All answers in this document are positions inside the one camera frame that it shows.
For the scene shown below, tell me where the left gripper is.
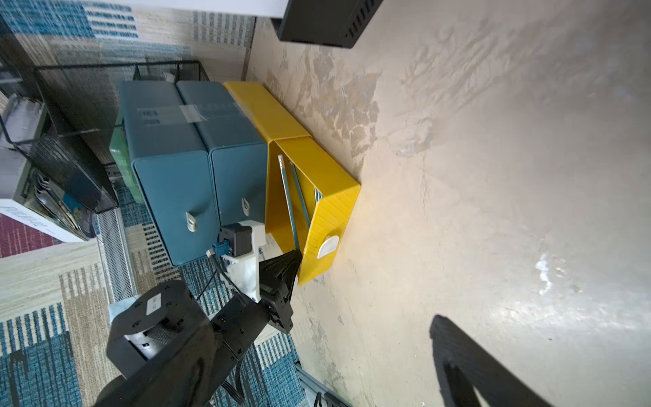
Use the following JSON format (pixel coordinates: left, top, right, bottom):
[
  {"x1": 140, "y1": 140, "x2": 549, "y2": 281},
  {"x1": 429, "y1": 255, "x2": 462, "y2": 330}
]
[{"x1": 106, "y1": 249, "x2": 303, "y2": 377}]

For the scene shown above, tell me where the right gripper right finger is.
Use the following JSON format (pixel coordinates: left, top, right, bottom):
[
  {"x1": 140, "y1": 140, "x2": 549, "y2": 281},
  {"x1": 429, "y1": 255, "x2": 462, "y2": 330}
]
[{"x1": 430, "y1": 315, "x2": 549, "y2": 406}]

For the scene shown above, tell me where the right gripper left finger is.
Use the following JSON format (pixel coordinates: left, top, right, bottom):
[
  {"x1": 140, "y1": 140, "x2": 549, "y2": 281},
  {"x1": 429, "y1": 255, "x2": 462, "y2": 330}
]
[{"x1": 95, "y1": 322, "x2": 218, "y2": 406}]

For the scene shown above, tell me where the yellow bottom drawer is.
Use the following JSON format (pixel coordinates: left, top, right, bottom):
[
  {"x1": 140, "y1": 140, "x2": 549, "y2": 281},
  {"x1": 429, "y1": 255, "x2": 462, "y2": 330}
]
[{"x1": 225, "y1": 81, "x2": 361, "y2": 285}]

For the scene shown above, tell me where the teal pencil diagonal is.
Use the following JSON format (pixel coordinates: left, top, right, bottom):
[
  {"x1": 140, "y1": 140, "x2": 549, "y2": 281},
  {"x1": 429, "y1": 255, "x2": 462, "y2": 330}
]
[{"x1": 277, "y1": 154, "x2": 300, "y2": 250}]

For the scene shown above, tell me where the teal drawer cabinet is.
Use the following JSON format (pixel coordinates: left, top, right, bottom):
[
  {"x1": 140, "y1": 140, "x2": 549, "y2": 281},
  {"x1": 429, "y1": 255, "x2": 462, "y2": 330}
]
[{"x1": 119, "y1": 81, "x2": 268, "y2": 266}]

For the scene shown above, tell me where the teal pencil pair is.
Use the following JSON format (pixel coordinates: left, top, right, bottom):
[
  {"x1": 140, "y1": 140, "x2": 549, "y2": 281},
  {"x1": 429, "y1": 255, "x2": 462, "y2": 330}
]
[{"x1": 290, "y1": 162, "x2": 311, "y2": 230}]

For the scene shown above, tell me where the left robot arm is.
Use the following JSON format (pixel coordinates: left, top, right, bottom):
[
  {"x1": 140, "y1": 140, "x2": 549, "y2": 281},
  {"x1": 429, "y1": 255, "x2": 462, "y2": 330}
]
[{"x1": 96, "y1": 250, "x2": 303, "y2": 406}]

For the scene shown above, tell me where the green book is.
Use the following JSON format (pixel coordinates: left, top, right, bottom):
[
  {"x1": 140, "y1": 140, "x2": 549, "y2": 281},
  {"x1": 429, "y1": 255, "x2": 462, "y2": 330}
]
[{"x1": 108, "y1": 110, "x2": 144, "y2": 205}]

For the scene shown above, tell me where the white FOLIO box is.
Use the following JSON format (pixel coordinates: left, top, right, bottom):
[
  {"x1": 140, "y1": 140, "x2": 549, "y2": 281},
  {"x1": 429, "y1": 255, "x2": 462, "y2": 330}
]
[{"x1": 1, "y1": 94, "x2": 96, "y2": 243}]

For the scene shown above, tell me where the black mesh file organizer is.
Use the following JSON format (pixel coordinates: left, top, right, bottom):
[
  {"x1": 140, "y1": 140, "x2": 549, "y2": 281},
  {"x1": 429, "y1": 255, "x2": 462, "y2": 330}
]
[{"x1": 271, "y1": 0, "x2": 382, "y2": 49}]

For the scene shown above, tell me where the black wire shelf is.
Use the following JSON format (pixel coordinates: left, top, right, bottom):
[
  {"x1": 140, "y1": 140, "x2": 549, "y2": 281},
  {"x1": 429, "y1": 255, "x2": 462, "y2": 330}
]
[{"x1": 5, "y1": 59, "x2": 209, "y2": 214}]

